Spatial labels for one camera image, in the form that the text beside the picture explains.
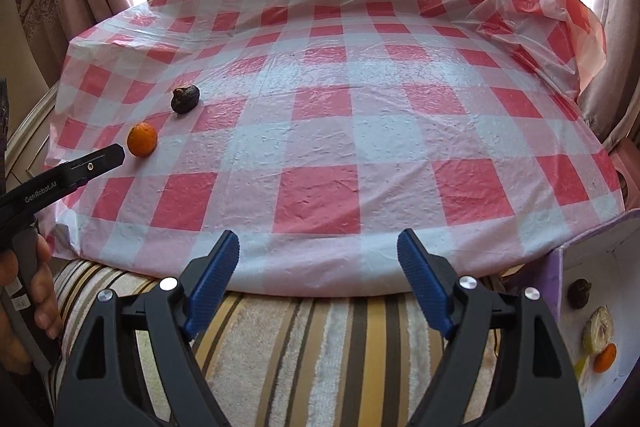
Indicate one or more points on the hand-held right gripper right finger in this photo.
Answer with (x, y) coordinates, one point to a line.
(422, 284)

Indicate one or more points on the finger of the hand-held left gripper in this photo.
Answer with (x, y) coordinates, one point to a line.
(97, 162)

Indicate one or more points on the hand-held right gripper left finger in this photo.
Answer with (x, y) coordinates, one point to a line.
(212, 284)

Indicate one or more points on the orange tangerine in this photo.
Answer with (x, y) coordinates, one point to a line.
(142, 139)
(605, 357)

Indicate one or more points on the dark wrinkled fruit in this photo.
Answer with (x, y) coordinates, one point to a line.
(580, 293)
(185, 99)

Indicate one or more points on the green fruit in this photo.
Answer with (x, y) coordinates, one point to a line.
(597, 323)

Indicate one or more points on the white box container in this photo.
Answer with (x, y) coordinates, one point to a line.
(620, 257)

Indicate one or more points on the person's left hand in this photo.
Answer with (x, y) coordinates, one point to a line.
(45, 302)

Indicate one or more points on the cream ornate cabinet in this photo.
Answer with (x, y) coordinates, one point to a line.
(30, 127)

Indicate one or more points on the striped towel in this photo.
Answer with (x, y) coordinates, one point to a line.
(310, 357)

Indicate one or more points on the red white checkered tablecloth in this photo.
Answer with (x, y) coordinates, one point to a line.
(350, 107)

